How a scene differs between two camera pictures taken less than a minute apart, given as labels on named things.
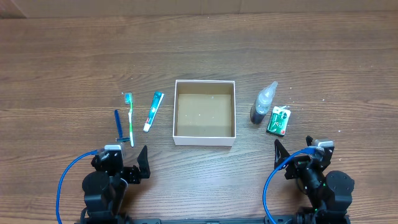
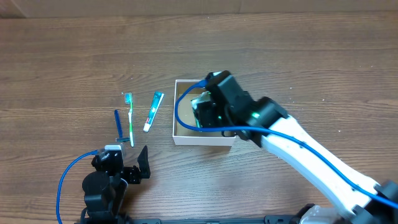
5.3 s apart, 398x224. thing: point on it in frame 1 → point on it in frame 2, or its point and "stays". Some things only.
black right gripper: (298, 165) → (204, 112)
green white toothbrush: (128, 97) stays
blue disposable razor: (120, 139) stays
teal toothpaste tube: (157, 99) stays
